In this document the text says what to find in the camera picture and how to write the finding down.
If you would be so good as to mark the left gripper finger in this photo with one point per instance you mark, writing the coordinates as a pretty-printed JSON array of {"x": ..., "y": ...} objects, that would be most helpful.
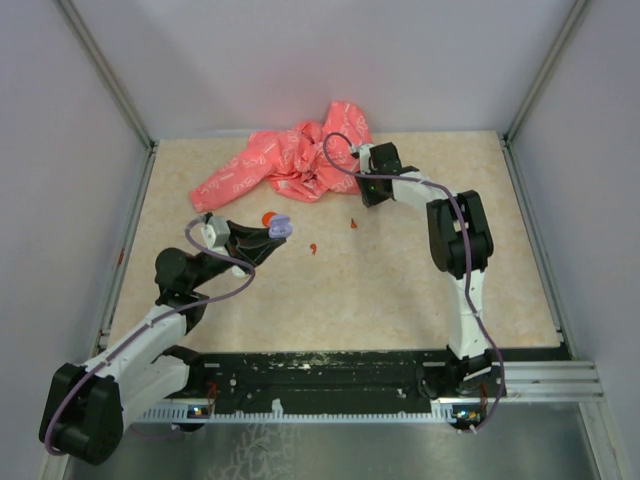
[
  {"x": 256, "y": 250},
  {"x": 245, "y": 235}
]

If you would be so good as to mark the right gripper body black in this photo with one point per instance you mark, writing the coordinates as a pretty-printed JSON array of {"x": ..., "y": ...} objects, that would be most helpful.
[{"x": 369, "y": 191}]

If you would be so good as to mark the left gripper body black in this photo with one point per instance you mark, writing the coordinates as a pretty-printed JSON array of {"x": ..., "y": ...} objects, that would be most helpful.
[{"x": 211, "y": 267}]

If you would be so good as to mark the orange earbud charging case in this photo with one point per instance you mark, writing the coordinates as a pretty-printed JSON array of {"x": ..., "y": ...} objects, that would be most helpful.
[{"x": 267, "y": 218}]

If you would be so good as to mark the purple earbud charging case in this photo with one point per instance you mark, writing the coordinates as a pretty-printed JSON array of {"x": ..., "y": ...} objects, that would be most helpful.
[{"x": 280, "y": 226}]

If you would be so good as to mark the white earbud charging case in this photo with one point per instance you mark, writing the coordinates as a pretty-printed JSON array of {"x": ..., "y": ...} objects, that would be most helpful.
[{"x": 238, "y": 271}]

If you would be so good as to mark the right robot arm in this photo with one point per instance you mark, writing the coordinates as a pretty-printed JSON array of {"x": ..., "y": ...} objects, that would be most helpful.
[{"x": 460, "y": 244}]

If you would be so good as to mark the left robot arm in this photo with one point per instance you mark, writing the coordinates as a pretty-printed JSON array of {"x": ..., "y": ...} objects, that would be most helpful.
[{"x": 91, "y": 405}]

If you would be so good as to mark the pink printed cloth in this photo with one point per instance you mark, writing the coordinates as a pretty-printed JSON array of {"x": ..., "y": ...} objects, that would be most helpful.
[{"x": 301, "y": 163}]

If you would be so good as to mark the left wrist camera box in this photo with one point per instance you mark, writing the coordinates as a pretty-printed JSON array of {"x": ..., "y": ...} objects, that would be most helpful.
[{"x": 216, "y": 233}]

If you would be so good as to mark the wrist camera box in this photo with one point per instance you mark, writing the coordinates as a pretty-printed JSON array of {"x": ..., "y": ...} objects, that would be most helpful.
[
  {"x": 363, "y": 154},
  {"x": 216, "y": 233}
]

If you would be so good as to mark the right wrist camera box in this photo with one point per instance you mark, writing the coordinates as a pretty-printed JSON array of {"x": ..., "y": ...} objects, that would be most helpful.
[{"x": 363, "y": 154}]

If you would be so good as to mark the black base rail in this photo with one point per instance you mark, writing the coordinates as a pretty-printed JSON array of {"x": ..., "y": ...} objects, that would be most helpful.
[{"x": 352, "y": 382}]

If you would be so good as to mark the white slotted cable duct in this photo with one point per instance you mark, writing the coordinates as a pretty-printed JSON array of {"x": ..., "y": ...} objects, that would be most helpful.
[{"x": 185, "y": 413}]

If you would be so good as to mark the right aluminium frame post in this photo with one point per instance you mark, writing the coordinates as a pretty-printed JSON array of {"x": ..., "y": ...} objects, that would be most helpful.
[{"x": 572, "y": 23}]

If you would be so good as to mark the aluminium frame post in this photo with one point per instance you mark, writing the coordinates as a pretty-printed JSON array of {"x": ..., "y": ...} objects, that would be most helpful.
[
  {"x": 572, "y": 23},
  {"x": 106, "y": 73}
]

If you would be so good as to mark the left aluminium frame post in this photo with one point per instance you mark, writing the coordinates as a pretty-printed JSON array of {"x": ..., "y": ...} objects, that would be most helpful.
[{"x": 106, "y": 73}]

